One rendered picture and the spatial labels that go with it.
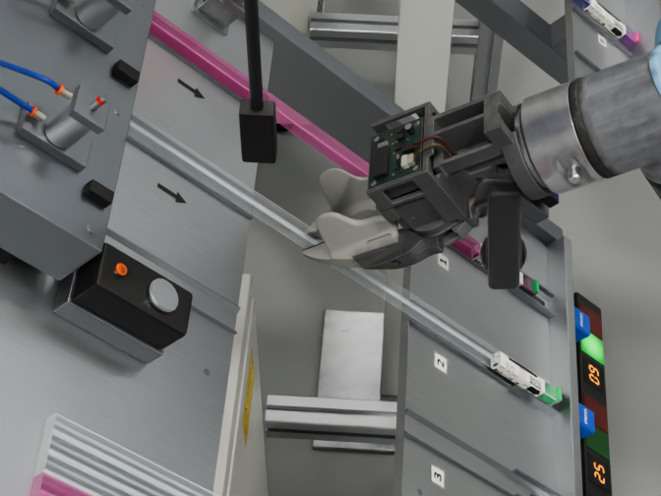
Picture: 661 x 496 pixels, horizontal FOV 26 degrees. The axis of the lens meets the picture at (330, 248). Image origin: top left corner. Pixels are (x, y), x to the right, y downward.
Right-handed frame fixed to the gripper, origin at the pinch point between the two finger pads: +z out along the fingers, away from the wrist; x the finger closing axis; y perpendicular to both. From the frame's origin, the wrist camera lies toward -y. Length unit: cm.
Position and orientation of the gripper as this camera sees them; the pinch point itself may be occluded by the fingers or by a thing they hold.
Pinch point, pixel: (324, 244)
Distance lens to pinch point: 115.6
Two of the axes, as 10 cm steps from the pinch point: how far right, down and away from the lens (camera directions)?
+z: -8.4, 2.9, 4.6
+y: -5.4, -5.5, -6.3
